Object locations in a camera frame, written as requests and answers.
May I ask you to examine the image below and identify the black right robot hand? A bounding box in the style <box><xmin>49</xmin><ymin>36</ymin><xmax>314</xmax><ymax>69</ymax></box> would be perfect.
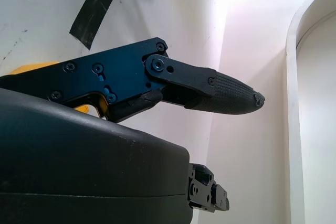
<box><xmin>0</xmin><ymin>37</ymin><xmax>266</xmax><ymax>224</ymax></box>

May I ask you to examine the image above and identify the black tape strip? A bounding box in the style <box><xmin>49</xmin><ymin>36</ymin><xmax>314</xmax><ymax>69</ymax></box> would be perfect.
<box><xmin>69</xmin><ymin>0</ymin><xmax>115</xmax><ymax>50</ymax></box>

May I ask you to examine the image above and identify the yellow wooden block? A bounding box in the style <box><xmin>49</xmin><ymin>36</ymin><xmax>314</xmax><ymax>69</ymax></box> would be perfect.
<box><xmin>9</xmin><ymin>61</ymin><xmax>109</xmax><ymax>119</ymax></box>

